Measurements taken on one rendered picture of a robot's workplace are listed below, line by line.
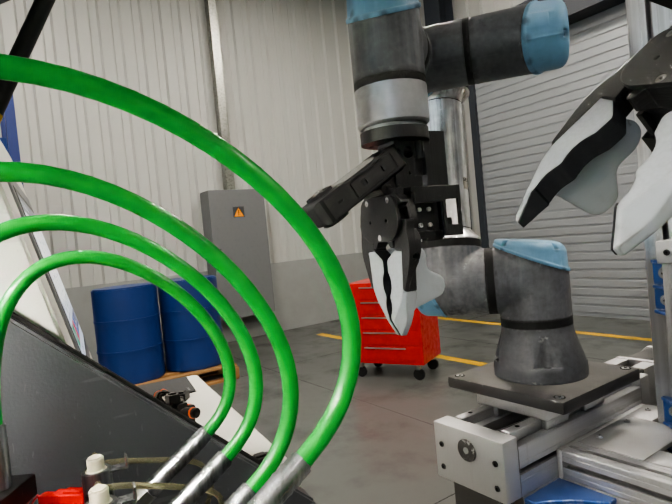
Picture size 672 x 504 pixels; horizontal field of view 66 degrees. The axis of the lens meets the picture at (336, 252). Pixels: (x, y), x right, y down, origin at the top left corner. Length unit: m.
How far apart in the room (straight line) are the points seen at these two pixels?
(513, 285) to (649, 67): 0.57
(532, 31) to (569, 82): 6.71
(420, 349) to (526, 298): 3.67
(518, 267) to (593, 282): 6.29
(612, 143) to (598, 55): 6.87
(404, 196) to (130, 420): 0.40
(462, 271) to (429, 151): 0.38
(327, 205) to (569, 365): 0.56
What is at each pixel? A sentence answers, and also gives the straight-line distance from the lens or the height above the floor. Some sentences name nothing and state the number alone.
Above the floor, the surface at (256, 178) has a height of 1.35.
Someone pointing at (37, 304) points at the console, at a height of 1.26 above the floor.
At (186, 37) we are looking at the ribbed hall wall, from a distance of 7.75.
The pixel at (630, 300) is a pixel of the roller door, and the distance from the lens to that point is 7.00.
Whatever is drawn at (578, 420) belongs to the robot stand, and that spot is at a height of 0.97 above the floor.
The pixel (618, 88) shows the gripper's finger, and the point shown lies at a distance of 0.38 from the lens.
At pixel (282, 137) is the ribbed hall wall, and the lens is 7.93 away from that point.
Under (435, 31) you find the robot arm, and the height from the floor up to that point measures 1.52.
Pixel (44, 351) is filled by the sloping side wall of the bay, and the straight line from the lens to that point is 0.65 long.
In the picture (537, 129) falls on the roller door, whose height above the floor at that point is 2.45.
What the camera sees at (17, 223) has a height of 1.34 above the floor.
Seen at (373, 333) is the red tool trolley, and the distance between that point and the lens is 4.67.
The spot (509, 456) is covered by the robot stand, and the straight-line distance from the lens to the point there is 0.83.
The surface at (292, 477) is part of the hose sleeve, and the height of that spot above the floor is 1.15.
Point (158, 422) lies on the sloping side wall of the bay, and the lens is 0.68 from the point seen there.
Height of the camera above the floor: 1.30
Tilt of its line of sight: 2 degrees down
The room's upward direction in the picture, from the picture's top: 6 degrees counter-clockwise
